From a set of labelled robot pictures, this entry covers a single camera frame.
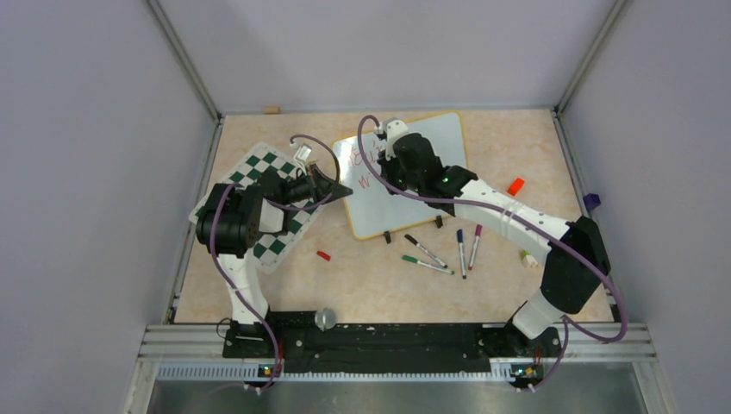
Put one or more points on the black whiteboard marker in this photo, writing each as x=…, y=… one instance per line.
x=430, y=254

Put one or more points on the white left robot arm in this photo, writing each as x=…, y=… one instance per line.
x=234, y=217

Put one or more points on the purple whiteboard marker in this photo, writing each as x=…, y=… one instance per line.
x=475, y=245

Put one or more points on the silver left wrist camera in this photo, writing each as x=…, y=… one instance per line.
x=302, y=154

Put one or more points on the red marker cap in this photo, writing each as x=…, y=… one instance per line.
x=323, y=256

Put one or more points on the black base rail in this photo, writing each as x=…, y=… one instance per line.
x=383, y=348

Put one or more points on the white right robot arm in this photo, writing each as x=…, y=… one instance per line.
x=572, y=253

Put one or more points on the blue whiteboard marker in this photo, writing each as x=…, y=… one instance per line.
x=461, y=248

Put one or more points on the yellow framed whiteboard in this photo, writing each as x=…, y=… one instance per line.
x=371, y=209

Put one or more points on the green white chessboard mat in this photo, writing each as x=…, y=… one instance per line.
x=270, y=251

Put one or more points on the orange red block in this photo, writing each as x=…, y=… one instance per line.
x=515, y=186

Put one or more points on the grey round knob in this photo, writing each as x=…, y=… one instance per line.
x=325, y=319

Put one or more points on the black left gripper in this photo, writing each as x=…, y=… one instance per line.
x=321, y=187

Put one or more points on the green whiteboard marker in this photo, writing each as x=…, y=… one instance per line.
x=415, y=261

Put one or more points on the green white toy brick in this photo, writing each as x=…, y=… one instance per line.
x=527, y=260

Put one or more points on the purple block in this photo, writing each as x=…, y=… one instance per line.
x=591, y=201

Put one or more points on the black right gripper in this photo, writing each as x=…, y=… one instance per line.
x=388, y=165

